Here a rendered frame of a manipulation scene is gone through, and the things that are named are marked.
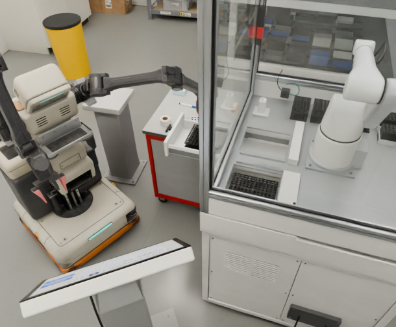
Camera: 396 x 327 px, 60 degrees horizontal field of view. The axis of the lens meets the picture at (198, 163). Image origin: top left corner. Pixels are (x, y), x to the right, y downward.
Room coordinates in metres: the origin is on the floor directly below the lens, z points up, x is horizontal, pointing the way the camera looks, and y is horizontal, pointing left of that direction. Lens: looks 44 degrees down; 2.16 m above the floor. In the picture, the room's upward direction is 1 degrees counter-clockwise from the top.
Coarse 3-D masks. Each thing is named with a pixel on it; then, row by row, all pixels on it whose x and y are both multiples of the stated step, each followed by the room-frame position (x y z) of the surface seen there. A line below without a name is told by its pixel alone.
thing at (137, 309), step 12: (96, 300) 0.52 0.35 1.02; (144, 300) 0.52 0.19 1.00; (108, 312) 0.48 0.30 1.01; (120, 312) 0.49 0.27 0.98; (132, 312) 0.50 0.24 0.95; (144, 312) 0.51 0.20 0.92; (168, 312) 0.88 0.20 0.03; (108, 324) 0.47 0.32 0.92; (120, 324) 0.48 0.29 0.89; (132, 324) 0.50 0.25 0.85; (144, 324) 0.51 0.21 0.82; (156, 324) 0.81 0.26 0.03; (168, 324) 0.81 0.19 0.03
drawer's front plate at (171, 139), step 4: (180, 116) 1.66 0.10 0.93; (180, 120) 1.64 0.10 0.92; (176, 124) 1.59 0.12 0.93; (180, 124) 1.64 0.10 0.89; (172, 128) 1.54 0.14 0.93; (176, 128) 1.57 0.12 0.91; (180, 128) 1.63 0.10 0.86; (172, 132) 1.51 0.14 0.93; (176, 132) 1.56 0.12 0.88; (168, 136) 1.48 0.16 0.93; (172, 136) 1.51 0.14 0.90; (176, 136) 1.56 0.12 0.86; (164, 140) 1.44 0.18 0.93; (168, 140) 1.45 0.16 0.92; (172, 140) 1.50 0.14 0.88; (164, 144) 1.43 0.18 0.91; (168, 144) 1.45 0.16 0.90; (172, 144) 1.50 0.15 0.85; (164, 148) 1.43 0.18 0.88; (168, 152) 1.44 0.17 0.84
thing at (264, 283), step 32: (224, 256) 0.91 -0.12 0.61; (256, 256) 0.86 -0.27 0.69; (288, 256) 0.81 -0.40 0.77; (224, 288) 0.91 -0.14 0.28; (256, 288) 0.85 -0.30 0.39; (288, 288) 0.80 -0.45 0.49; (320, 288) 0.76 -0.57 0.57; (352, 288) 0.72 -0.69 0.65; (384, 288) 0.68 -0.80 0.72; (288, 320) 0.78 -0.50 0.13; (320, 320) 0.72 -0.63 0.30; (352, 320) 0.69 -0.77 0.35; (384, 320) 0.65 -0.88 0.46
